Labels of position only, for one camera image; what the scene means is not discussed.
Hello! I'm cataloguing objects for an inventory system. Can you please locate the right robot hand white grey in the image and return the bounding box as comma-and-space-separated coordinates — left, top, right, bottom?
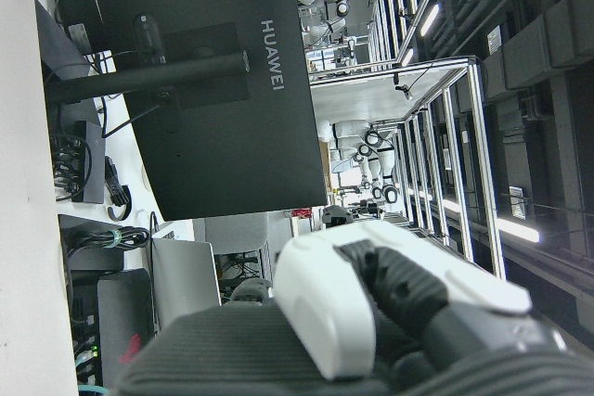
113, 221, 594, 396

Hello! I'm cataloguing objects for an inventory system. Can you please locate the black webcam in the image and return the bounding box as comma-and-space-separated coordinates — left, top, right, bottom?
133, 12, 165, 57

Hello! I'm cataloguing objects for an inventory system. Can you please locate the black Huawei monitor with stand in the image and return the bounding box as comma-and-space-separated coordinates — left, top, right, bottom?
34, 0, 329, 222

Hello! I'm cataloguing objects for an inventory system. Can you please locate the aluminium frame cage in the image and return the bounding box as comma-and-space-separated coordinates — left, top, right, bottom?
307, 54, 508, 278

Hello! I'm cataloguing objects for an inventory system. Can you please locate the long ceiling light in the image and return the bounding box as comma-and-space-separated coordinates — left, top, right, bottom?
419, 2, 442, 37
495, 216, 543, 245

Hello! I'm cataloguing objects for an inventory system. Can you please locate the silver laptop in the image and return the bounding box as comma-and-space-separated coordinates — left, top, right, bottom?
149, 227, 224, 324

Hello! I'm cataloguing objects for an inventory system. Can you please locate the black docking box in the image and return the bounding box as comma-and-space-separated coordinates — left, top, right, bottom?
54, 120, 106, 205

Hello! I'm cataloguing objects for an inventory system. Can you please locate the black computer tower red logo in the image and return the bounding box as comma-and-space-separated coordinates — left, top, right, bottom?
96, 267, 158, 389

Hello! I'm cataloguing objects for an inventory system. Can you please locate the black cable bundle green tie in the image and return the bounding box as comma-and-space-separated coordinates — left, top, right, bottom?
63, 225, 152, 254

